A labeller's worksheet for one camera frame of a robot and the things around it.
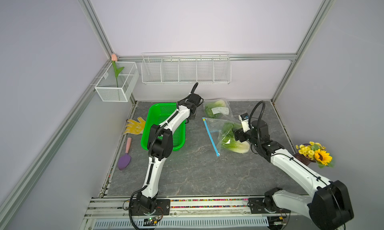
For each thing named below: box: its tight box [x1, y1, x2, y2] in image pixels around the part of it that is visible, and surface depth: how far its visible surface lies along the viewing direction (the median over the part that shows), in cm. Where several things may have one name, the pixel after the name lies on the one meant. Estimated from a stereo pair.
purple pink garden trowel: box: [118, 137, 132, 171], surface depth 93 cm
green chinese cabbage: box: [221, 122, 250, 154], surface depth 89 cm
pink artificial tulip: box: [111, 53, 125, 88], surface depth 92 cm
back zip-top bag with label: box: [203, 98, 234, 120], surface depth 107 cm
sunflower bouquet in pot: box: [293, 141, 334, 169], surface depth 68 cm
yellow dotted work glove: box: [123, 116, 146, 135], surface depth 107 cm
